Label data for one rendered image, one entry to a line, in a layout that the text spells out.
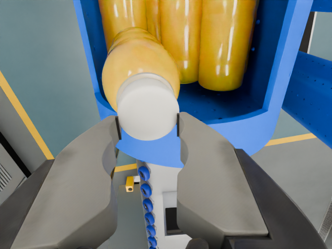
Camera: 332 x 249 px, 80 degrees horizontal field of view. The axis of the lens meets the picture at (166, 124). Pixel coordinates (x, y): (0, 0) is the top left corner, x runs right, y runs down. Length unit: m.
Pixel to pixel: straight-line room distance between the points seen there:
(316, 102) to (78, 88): 1.40
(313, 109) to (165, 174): 0.61
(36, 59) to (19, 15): 0.25
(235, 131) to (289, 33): 0.10
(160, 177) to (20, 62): 1.30
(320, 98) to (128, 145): 0.80
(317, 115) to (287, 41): 0.72
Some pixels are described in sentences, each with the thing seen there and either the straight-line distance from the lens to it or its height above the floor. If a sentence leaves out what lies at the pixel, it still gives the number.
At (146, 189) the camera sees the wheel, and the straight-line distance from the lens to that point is 0.66.
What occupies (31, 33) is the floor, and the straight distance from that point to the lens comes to 1.60.
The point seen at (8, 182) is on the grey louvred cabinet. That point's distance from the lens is 2.01.
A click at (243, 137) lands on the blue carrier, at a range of 0.24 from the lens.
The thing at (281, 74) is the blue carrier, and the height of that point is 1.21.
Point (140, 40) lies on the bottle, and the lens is 0.18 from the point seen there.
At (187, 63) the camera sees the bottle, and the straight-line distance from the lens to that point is 0.32.
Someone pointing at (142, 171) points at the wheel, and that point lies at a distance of 0.60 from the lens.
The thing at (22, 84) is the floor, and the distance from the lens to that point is 1.75.
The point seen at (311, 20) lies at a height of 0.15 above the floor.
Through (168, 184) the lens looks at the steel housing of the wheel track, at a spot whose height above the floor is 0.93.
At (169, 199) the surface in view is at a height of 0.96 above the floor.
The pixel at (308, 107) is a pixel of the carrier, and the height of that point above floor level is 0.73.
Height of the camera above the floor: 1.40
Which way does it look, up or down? 59 degrees down
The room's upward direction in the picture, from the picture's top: 174 degrees clockwise
